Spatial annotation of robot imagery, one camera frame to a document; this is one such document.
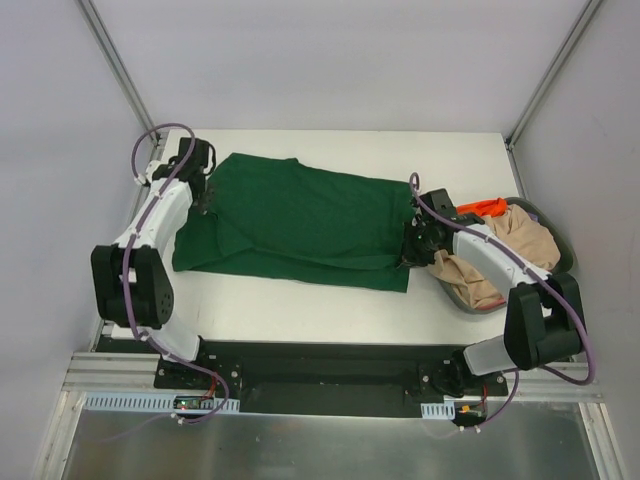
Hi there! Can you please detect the green t shirt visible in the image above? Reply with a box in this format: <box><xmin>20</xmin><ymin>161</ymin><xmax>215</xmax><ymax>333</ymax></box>
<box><xmin>172</xmin><ymin>153</ymin><xmax>414</xmax><ymax>293</ymax></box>

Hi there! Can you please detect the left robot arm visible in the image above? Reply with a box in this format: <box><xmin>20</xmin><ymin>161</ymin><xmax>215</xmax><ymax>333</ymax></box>
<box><xmin>90</xmin><ymin>137</ymin><xmax>216</xmax><ymax>389</ymax></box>

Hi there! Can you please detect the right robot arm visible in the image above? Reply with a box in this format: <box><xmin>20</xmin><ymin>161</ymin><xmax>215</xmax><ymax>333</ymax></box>
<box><xmin>401</xmin><ymin>189</ymin><xmax>593</xmax><ymax>395</ymax></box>

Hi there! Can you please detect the orange t shirt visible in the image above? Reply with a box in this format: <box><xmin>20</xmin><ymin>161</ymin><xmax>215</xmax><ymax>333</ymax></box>
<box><xmin>456</xmin><ymin>198</ymin><xmax>508</xmax><ymax>217</ymax></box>

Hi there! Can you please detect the beige t shirt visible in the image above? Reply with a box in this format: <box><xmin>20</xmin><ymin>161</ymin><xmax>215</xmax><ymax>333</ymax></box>
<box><xmin>427</xmin><ymin>204</ymin><xmax>561</xmax><ymax>310</ymax></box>

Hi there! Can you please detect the grey laundry basket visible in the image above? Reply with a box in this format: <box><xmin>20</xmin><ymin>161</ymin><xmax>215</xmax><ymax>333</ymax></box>
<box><xmin>436</xmin><ymin>197</ymin><xmax>574</xmax><ymax>315</ymax></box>

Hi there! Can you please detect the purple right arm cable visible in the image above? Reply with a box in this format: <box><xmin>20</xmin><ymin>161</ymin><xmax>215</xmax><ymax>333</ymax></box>
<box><xmin>408</xmin><ymin>172</ymin><xmax>599</xmax><ymax>440</ymax></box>

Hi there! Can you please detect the right aluminium side rail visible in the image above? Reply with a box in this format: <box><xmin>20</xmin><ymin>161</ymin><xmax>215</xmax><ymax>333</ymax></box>
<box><xmin>507</xmin><ymin>147</ymin><xmax>574</xmax><ymax>361</ymax></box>

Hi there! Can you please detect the aluminium side rail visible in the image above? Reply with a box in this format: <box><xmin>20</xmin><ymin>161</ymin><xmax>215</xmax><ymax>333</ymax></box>
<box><xmin>88</xmin><ymin>137</ymin><xmax>165</xmax><ymax>352</ymax></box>
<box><xmin>507</xmin><ymin>147</ymin><xmax>574</xmax><ymax>361</ymax></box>

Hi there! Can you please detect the right white cable duct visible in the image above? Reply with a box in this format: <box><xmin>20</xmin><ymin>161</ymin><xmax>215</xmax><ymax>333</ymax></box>
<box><xmin>420</xmin><ymin>401</ymin><xmax>456</xmax><ymax>421</ymax></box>

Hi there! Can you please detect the white cable duct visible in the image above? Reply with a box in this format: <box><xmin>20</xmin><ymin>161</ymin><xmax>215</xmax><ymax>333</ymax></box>
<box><xmin>420</xmin><ymin>401</ymin><xmax>456</xmax><ymax>421</ymax></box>
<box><xmin>84</xmin><ymin>392</ymin><xmax>240</xmax><ymax>416</ymax></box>

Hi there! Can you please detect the left aluminium frame post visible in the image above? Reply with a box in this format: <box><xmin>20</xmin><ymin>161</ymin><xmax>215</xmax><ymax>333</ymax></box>
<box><xmin>74</xmin><ymin>0</ymin><xmax>155</xmax><ymax>130</ymax></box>

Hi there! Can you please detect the aluminium frame post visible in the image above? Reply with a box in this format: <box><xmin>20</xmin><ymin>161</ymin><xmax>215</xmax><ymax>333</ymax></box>
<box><xmin>505</xmin><ymin>0</ymin><xmax>606</xmax><ymax>151</ymax></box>
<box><xmin>74</xmin><ymin>0</ymin><xmax>155</xmax><ymax>130</ymax></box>

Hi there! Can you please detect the left aluminium side rail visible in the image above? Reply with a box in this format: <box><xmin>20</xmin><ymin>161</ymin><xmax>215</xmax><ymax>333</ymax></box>
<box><xmin>88</xmin><ymin>137</ymin><xmax>165</xmax><ymax>352</ymax></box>

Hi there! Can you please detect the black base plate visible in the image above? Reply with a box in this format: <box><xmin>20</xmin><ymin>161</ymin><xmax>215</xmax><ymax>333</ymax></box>
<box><xmin>153</xmin><ymin>340</ymin><xmax>508</xmax><ymax>418</ymax></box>

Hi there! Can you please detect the front aluminium rail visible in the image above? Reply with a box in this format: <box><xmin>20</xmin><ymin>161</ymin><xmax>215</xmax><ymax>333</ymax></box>
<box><xmin>62</xmin><ymin>352</ymin><xmax>604</xmax><ymax>403</ymax></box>

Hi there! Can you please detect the left white cable duct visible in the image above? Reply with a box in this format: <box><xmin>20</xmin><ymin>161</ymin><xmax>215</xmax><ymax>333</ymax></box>
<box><xmin>84</xmin><ymin>392</ymin><xmax>240</xmax><ymax>416</ymax></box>

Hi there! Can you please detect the right aluminium frame post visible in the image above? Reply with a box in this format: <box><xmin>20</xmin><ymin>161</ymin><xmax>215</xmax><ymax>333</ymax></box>
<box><xmin>505</xmin><ymin>0</ymin><xmax>606</xmax><ymax>151</ymax></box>

